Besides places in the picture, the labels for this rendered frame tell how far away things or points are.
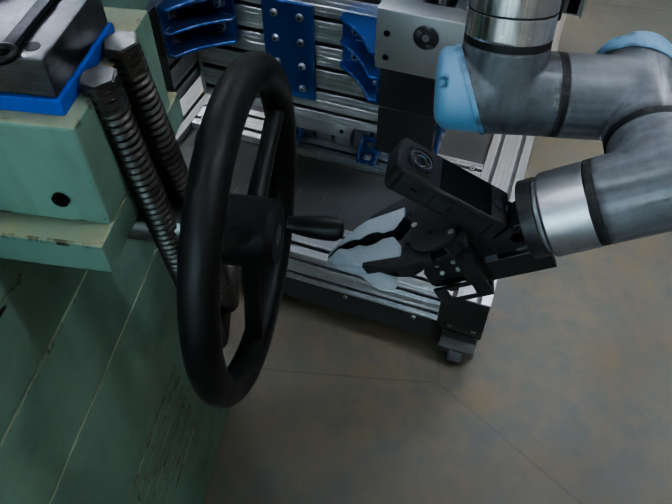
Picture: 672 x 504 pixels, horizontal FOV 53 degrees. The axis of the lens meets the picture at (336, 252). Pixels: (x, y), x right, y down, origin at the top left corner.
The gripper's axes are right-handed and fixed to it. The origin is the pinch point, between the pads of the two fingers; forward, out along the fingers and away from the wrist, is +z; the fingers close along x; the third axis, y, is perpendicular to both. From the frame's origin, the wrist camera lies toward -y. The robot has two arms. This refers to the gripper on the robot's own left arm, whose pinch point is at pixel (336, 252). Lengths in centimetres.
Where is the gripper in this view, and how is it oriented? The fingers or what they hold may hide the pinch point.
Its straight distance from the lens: 66.9
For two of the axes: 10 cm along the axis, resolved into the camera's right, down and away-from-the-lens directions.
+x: 1.5, -7.6, 6.3
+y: 5.0, 6.1, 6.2
